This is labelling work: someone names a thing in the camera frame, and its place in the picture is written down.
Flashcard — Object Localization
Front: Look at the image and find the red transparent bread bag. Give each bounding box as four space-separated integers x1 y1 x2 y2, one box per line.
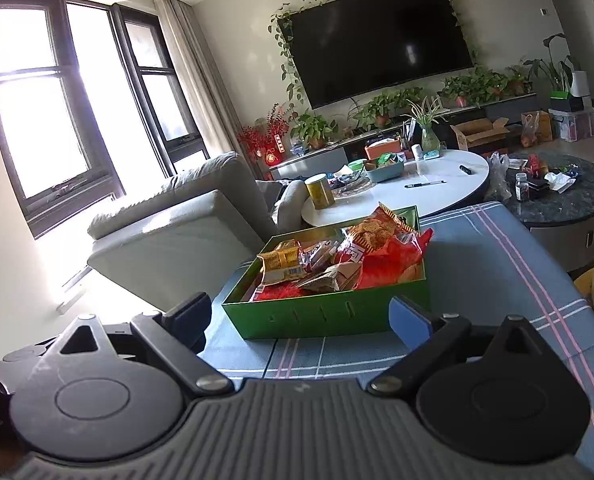
353 229 434 290

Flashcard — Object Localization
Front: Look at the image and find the red snack bag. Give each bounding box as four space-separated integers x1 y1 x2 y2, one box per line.
249 282 306 302

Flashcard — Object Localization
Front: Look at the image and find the red white small snack packet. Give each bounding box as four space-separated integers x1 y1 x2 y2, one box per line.
334 238 372 264

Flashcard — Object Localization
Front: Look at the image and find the yellow lobster noodle snack bag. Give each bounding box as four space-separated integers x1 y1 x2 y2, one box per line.
339 203 414 256

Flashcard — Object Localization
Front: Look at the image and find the rice cracker packet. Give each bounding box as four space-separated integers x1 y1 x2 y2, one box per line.
257 240 307 285

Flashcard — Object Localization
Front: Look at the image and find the brown striped snack packet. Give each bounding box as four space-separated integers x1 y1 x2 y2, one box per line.
297 261 361 294

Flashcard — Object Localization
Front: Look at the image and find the beige sofa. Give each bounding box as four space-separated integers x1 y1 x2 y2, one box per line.
88 152 308 311

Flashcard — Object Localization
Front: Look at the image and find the green cardboard box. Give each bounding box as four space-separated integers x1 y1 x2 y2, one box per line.
221 204 432 340

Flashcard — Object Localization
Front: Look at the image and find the black pen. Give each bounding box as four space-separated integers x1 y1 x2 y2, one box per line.
404 180 447 188

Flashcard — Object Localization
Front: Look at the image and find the white oval coffee table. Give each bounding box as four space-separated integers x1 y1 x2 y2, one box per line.
301 150 489 226

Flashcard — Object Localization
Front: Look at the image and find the blue tray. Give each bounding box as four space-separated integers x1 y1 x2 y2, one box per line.
364 160 403 184

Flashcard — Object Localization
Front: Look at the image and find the small glass jar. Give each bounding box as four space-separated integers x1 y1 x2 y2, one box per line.
515 171 529 203

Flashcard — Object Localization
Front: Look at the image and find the yellow tin can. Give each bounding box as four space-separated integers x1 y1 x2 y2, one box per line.
305 174 335 210

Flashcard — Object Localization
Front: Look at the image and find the dark round side table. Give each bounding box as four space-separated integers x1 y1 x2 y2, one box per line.
506 152 594 273

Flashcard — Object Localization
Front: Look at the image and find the orange box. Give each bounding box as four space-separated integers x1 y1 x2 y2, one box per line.
364 138 402 160

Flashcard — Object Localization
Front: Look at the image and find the beige curtain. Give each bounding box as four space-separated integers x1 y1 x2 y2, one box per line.
154 0 261 178

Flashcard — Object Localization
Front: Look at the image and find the open cardboard box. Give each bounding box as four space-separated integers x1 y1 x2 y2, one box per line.
451 117 509 151

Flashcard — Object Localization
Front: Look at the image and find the red berry decoration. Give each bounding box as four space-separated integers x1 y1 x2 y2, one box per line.
237 103 291 168

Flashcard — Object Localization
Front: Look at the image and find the tv console shelf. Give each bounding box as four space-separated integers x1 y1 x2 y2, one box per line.
270 92 539 180

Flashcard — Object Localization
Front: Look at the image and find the glass vase with plant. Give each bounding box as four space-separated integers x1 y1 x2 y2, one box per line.
408 96 446 153

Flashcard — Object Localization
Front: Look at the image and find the clear storage bin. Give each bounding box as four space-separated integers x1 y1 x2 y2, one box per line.
549 108 594 142

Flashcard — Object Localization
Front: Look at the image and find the white pot tall plant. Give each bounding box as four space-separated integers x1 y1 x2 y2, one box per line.
523 32 585 113

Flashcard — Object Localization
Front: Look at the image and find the window frame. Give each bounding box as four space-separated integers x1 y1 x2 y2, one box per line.
0 0 209 237

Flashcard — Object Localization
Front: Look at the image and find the wall television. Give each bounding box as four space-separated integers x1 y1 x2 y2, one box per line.
269 0 474 108

